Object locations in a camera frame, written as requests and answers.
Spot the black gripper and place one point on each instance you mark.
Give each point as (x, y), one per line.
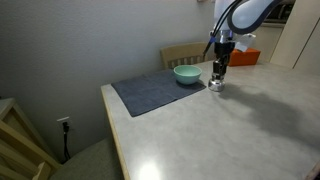
(222, 51)

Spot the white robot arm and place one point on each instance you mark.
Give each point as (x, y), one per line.
(235, 16)

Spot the silver metal container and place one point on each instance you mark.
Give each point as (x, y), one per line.
(216, 85)

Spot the orange tissue box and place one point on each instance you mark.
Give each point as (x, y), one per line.
(248, 57)

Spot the teal ceramic bowl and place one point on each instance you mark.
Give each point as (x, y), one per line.
(187, 74)

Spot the wooden chair behind table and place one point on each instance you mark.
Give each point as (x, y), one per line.
(183, 54)

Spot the dark grey cloth mat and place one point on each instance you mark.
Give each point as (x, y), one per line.
(150, 91)

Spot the wooden chair with grey cushion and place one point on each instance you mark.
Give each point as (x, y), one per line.
(25, 156)

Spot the white wall outlet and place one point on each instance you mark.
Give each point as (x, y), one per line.
(65, 121)

